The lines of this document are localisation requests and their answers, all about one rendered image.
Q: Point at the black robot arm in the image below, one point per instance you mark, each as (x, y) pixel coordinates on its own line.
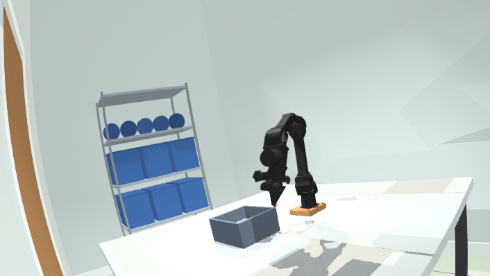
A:
(275, 153)

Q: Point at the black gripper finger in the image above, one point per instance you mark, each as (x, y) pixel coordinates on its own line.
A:
(282, 187)
(274, 197)

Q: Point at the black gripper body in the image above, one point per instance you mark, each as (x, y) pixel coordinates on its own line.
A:
(277, 177)

